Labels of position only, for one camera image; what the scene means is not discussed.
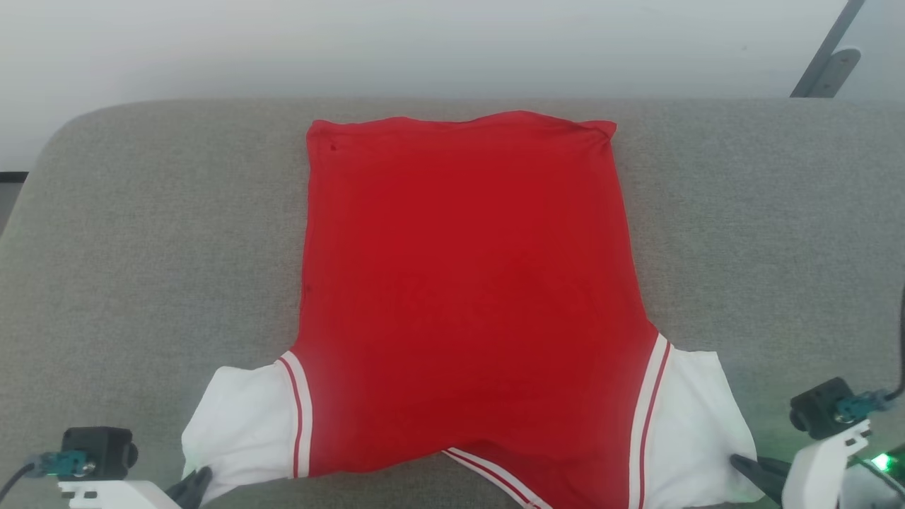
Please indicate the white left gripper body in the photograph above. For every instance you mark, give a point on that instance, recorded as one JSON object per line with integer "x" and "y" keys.
{"x": 113, "y": 495}

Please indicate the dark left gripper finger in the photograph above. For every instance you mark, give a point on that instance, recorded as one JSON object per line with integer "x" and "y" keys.
{"x": 192, "y": 486}

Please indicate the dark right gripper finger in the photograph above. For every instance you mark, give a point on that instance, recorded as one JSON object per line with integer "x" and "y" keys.
{"x": 760, "y": 472}

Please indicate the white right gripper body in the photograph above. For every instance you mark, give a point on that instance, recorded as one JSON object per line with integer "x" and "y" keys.
{"x": 820, "y": 466}

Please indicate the red white-trimmed sports shirt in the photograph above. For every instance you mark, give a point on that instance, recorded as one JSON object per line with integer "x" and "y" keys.
{"x": 466, "y": 283}

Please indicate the grey fabric sofa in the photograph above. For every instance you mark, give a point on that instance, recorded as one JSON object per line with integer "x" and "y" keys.
{"x": 141, "y": 247}

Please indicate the grey metal pole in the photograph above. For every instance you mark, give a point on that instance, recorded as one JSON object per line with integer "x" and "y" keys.
{"x": 827, "y": 49}

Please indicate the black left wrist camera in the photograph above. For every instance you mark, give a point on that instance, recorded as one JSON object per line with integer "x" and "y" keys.
{"x": 99, "y": 452}

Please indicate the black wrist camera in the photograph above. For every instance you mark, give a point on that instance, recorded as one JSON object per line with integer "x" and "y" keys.
{"x": 820, "y": 408}
{"x": 99, "y": 452}

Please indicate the teal left camera connector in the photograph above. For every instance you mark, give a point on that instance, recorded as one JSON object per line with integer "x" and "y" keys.
{"x": 65, "y": 464}

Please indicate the teal camera connector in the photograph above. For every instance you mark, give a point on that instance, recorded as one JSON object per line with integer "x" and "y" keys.
{"x": 65, "y": 464}
{"x": 862, "y": 407}

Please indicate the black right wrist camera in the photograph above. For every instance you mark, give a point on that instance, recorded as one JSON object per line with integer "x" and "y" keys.
{"x": 820, "y": 408}

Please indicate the teal right camera connector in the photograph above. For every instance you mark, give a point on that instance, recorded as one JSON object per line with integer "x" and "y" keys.
{"x": 862, "y": 407}

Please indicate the grey metal pole bracket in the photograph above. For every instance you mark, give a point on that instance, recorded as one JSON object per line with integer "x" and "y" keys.
{"x": 838, "y": 71}

